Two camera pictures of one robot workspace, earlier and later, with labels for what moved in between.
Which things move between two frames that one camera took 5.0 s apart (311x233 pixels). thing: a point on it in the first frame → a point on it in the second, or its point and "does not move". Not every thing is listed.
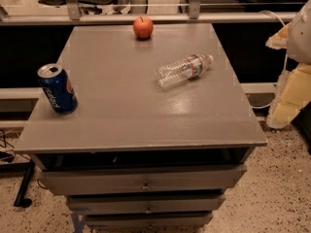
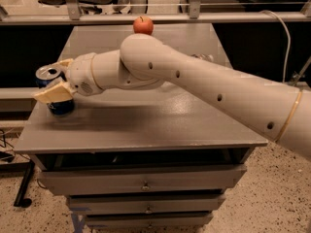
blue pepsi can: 57,88 does not move
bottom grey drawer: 149,219 does not move
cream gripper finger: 279,40 → 67,62
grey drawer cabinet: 131,154 does not move
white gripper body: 300,38 → 81,73
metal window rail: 72,14 does not move
